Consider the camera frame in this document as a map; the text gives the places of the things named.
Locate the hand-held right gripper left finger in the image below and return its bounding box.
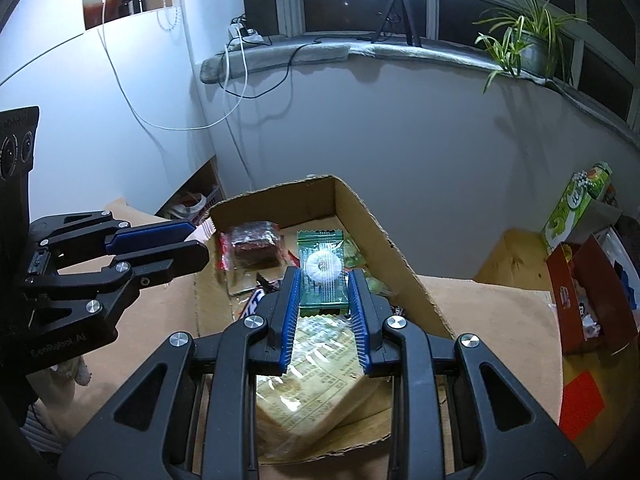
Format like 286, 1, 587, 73
60, 267, 303, 480

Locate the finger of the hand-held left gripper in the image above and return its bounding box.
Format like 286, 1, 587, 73
22, 240, 210, 331
30, 210, 197, 261

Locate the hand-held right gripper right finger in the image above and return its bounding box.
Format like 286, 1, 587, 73
347, 268, 586, 480

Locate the brown chocolate bar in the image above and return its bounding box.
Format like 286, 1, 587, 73
235, 285, 281, 321

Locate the green round candy packet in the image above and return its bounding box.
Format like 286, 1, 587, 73
296, 229, 351, 317

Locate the person's left hand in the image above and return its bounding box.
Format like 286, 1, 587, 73
47, 355, 94, 387

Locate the white plastic bag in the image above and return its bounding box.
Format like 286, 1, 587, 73
165, 190, 223, 226

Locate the light green snack packet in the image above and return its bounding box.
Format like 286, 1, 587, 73
342, 237, 368, 268

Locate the bagged sliced bread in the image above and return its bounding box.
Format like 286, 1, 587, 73
255, 310, 396, 461

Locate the red wrapped dark snack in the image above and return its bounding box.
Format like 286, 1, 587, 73
218, 220, 283, 271

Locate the white cabinet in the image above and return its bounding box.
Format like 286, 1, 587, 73
0, 5, 216, 221

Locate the tan table cloth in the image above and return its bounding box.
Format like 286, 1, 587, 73
65, 197, 563, 480

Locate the grey striped cloth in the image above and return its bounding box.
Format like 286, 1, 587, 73
20, 405, 71, 443

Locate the red storage box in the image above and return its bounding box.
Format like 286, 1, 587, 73
546, 235, 640, 356

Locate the white power strip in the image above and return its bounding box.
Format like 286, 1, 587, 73
227, 20, 263, 46

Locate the green carton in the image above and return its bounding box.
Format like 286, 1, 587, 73
542, 161, 615, 255

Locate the flat red packet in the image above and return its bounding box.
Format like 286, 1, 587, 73
557, 370, 607, 441

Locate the grey cardboard box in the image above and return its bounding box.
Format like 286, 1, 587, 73
575, 195, 623, 246

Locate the white framed window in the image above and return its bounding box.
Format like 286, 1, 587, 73
240, 0, 640, 136

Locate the potted spider plant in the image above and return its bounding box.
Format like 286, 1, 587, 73
472, 0, 591, 93

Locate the black tripod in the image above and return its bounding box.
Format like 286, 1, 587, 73
370, 0, 422, 47

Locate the white cable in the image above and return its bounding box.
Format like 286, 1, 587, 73
97, 0, 248, 129

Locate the black cable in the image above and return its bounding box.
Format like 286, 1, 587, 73
220, 35, 373, 196

